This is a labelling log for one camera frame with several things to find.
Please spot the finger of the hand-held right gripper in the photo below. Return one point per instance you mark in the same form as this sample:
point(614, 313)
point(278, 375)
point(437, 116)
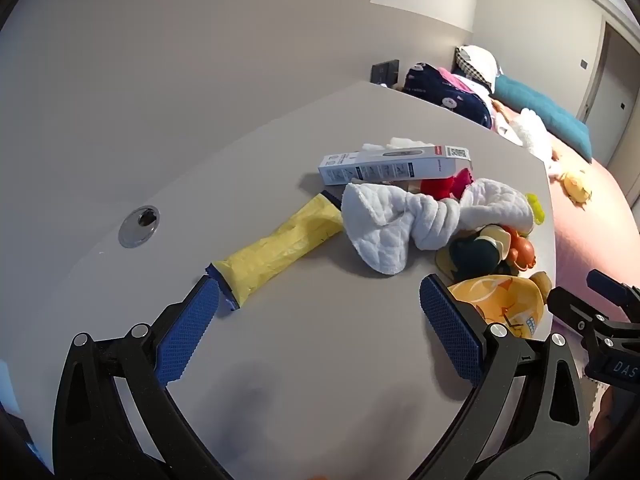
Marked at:
point(570, 307)
point(615, 287)

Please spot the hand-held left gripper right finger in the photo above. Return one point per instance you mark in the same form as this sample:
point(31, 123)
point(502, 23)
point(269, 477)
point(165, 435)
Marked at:
point(450, 330)

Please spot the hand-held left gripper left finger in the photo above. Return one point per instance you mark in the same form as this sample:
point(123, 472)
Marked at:
point(187, 330)

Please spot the teal and cream toy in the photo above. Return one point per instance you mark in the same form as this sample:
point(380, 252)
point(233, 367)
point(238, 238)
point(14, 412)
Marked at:
point(470, 255)

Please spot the yellow snack packet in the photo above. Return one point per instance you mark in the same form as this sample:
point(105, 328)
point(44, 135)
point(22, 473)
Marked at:
point(280, 245)

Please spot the foam puzzle floor mat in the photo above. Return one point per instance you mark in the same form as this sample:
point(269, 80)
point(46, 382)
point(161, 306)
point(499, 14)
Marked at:
point(592, 400)

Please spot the pink bed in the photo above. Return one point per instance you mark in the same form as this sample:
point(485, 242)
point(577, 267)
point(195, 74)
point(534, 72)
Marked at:
point(590, 240)

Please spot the orange toy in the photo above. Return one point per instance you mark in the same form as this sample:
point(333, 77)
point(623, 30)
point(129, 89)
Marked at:
point(522, 252)

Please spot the yellow-green small toy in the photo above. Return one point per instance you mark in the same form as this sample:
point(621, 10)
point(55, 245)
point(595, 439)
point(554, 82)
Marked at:
point(536, 210)

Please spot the yellow plush toy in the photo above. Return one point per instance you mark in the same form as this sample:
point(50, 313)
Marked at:
point(575, 186)

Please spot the silver table grommet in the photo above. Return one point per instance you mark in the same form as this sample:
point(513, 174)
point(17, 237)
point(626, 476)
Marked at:
point(140, 226)

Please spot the white quilted cloth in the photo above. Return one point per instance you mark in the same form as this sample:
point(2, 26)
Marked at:
point(380, 215)

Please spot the red plush heart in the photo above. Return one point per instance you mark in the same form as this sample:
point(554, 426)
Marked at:
point(440, 186)

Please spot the white plush toy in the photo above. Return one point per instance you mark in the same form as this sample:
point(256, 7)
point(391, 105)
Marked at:
point(530, 132)

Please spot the white cardboard box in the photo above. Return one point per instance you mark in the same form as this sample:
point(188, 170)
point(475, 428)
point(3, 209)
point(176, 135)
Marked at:
point(380, 165)

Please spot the teal cushion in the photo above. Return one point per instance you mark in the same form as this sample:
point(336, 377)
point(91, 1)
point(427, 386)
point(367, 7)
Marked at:
point(545, 107)

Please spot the white fluffy plush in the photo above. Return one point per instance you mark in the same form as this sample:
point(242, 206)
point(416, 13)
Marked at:
point(400, 143)

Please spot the grey door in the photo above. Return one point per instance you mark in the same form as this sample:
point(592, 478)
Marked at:
point(617, 85)

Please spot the navy patterned blanket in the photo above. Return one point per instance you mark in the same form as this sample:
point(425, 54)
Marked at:
point(435, 92)

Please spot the pink cloth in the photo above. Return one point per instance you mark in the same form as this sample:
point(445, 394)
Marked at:
point(457, 80)

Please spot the white checkered pillow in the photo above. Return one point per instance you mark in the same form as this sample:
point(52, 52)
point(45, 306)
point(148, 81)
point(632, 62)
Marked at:
point(480, 62)

